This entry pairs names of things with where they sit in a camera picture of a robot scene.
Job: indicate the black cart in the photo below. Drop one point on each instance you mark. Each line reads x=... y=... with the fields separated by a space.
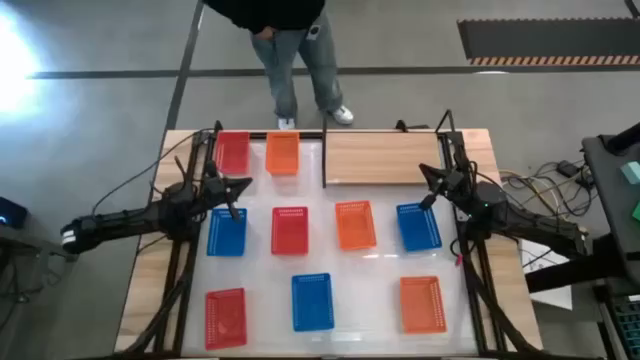
x=612 y=210

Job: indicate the black hazard-striped floor mat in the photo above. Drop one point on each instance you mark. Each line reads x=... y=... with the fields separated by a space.
x=550 y=40

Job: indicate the black power adapter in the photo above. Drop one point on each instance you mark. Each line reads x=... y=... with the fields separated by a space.
x=568 y=168

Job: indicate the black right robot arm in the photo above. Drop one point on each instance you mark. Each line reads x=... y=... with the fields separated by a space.
x=530 y=227

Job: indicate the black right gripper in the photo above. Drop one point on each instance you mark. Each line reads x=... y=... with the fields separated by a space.
x=442 y=180

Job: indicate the dark bin with teal grid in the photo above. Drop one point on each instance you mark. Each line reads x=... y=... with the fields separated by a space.
x=627 y=320

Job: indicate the white paper sheet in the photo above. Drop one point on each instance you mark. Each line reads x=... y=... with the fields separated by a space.
x=550 y=300

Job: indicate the black metal shelf frame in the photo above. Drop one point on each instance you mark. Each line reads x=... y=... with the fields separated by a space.
x=324 y=165

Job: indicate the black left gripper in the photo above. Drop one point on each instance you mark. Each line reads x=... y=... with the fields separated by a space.
x=230 y=186

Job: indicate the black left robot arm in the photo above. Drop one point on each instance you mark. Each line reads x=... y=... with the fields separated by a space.
x=125 y=222

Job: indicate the blue plastic basket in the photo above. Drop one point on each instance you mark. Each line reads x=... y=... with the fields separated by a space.
x=419 y=229
x=225 y=240
x=313 y=302

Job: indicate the person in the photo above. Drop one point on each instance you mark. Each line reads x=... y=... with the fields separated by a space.
x=280 y=15

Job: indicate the black aluminium rig frame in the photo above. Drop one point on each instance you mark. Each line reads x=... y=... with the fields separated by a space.
x=257 y=135

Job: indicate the black device with blue light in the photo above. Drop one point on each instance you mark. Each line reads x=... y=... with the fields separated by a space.
x=12 y=212

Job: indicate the orange plastic basket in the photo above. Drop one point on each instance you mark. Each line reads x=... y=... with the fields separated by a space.
x=282 y=152
x=422 y=305
x=355 y=226

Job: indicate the wooden shelf board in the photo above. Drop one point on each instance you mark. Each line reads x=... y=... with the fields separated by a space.
x=382 y=157

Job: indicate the teal block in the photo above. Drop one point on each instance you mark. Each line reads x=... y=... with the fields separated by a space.
x=631 y=172

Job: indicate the grey metal stand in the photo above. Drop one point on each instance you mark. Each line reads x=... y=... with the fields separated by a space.
x=45 y=250

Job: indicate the white glossy table mat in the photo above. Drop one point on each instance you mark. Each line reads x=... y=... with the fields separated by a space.
x=350 y=300

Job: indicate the green block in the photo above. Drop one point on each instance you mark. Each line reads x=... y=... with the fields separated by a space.
x=637 y=211

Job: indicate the red plastic basket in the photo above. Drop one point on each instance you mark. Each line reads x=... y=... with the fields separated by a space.
x=290 y=231
x=234 y=152
x=226 y=320

